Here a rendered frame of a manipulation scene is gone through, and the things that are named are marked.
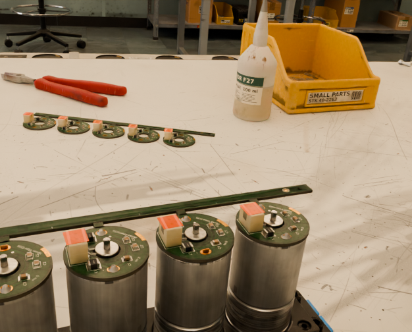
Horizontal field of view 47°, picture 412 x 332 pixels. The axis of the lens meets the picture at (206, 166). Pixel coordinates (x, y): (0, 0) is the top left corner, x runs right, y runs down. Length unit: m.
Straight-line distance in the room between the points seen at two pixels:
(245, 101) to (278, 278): 0.26
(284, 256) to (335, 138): 0.26
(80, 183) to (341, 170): 0.18
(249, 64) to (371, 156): 0.12
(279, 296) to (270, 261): 0.02
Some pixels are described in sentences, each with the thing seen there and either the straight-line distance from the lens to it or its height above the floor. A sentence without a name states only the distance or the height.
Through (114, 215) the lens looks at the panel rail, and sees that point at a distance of 0.16.
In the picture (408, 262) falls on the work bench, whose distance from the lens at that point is 0.27.
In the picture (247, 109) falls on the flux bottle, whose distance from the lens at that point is 0.41.
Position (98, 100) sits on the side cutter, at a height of 0.76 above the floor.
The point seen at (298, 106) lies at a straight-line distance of 0.45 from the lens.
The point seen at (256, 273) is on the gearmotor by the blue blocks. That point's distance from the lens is 0.16.
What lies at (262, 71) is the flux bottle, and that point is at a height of 0.80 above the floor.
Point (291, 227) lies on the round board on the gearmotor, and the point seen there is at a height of 0.81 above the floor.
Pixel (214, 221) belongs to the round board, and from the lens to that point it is 0.16.
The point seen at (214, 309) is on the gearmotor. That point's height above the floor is 0.79.
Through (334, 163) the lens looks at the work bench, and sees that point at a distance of 0.36.
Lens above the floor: 0.90
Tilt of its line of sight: 27 degrees down
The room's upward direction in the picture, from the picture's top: 5 degrees clockwise
